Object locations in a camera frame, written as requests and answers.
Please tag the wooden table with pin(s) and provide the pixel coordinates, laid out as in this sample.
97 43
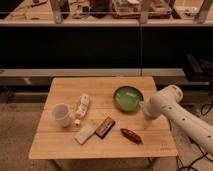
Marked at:
54 142

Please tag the long shelf bench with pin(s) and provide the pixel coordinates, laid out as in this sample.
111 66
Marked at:
119 13

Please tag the red brown snack bar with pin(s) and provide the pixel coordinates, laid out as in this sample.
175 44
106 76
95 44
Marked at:
104 127

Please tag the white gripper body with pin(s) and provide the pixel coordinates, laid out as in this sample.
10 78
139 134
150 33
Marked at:
145 122

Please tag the green bowl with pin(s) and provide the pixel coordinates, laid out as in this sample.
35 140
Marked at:
128 98

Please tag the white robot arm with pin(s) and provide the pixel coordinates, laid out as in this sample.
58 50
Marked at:
166 102

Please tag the white plastic cup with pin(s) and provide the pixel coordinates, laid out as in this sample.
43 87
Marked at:
61 115

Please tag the white tube bottle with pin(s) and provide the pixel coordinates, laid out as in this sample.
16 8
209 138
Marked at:
82 108

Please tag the white rectangular packet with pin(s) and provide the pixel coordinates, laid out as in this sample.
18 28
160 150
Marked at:
85 133

